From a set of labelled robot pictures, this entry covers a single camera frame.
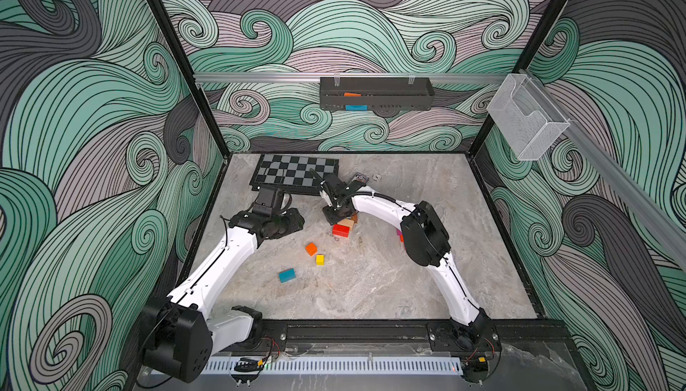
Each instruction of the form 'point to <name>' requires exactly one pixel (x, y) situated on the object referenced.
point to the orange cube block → (311, 249)
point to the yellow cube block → (320, 260)
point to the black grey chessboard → (292, 174)
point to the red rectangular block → (341, 230)
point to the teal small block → (287, 275)
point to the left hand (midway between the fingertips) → (298, 219)
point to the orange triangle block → (355, 218)
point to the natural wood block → (347, 222)
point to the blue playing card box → (361, 178)
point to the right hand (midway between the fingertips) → (336, 214)
